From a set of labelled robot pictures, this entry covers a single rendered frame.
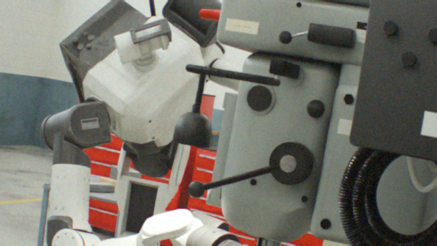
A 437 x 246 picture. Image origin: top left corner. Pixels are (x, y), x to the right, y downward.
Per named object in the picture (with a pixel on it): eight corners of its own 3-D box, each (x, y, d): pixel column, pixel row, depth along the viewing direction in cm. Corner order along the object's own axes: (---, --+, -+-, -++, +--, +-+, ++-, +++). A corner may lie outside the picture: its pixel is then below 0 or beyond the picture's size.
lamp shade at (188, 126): (175, 139, 148) (181, 108, 147) (212, 146, 147) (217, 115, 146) (168, 141, 140) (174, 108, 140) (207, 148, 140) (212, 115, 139)
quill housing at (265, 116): (202, 228, 130) (233, 46, 129) (246, 218, 149) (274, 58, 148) (304, 253, 123) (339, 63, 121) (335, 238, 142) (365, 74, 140)
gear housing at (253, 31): (211, 42, 128) (220, -14, 128) (261, 57, 151) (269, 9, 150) (400, 73, 115) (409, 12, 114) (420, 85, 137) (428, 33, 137)
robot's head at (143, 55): (117, 53, 171) (112, 31, 163) (159, 39, 172) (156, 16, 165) (125, 75, 168) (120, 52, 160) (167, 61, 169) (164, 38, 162)
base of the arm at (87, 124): (54, 167, 174) (32, 125, 172) (92, 143, 182) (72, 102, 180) (84, 160, 162) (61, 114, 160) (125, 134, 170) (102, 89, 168)
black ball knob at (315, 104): (302, 115, 121) (306, 97, 121) (308, 116, 124) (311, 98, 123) (319, 119, 120) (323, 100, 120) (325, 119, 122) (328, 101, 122)
